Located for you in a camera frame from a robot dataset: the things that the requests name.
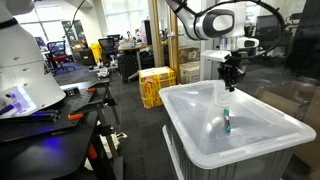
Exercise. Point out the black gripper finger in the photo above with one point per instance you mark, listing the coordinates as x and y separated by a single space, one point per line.
227 85
232 86

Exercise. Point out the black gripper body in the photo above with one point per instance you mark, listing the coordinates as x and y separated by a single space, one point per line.
230 71

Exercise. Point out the clear plastic measuring cup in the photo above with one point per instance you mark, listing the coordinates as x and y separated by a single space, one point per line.
222 97

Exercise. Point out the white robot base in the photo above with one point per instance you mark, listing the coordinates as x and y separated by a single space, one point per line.
26 85

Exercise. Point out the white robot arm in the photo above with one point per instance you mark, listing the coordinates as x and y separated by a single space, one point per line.
224 20

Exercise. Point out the teal marker pen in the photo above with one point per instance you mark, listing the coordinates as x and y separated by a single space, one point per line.
227 121

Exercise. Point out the translucent plastic bin lid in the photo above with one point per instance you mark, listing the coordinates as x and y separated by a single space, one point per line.
256 127

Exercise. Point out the grey storage crate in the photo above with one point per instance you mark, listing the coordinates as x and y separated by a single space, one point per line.
271 166

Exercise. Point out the wooden desk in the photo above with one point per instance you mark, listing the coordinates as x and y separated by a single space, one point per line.
129 61

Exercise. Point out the black office chair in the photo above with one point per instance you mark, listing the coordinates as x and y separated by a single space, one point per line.
108 47

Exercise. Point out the black perforated mounting board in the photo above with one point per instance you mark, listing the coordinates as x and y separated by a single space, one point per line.
44 122

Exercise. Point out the red office chair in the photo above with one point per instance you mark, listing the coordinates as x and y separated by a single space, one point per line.
57 55

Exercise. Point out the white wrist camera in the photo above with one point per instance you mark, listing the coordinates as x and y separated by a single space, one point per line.
245 42

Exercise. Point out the yellow strapped cardboard box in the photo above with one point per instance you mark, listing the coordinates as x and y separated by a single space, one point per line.
151 81

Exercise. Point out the orange handled black clamp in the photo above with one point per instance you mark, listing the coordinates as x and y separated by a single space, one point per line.
97 105

